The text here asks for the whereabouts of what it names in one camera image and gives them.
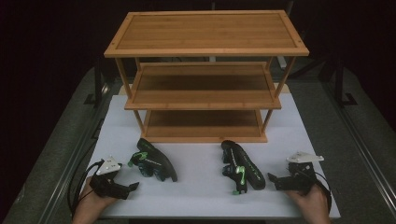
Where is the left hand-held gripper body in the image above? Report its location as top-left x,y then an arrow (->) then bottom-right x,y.
89,155 -> 132,201

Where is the metal table rail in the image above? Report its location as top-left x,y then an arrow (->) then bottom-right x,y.
321,82 -> 396,206
36,83 -> 110,224

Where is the black metal stand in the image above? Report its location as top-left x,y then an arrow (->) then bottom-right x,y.
332,57 -> 359,109
83,57 -> 108,109

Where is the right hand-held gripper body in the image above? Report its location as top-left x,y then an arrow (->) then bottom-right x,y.
274,150 -> 325,196

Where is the white foam board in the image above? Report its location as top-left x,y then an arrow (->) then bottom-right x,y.
70,92 -> 342,219

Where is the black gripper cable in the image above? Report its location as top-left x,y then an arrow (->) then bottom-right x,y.
306,170 -> 333,215
67,160 -> 106,217

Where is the three-tier wooden shelf rack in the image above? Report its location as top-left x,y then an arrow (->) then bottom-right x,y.
103,9 -> 310,144

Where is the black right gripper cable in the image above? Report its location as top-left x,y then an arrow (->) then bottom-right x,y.
306,170 -> 333,215

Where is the person's left hand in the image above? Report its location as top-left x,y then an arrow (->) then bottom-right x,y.
71,176 -> 119,224

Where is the black green sandal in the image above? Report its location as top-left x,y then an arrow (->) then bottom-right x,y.
127,137 -> 178,183
220,139 -> 267,196

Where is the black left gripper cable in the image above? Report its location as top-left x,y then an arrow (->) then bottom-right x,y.
67,160 -> 106,217

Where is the person's right hand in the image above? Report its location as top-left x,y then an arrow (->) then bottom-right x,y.
284,183 -> 332,224

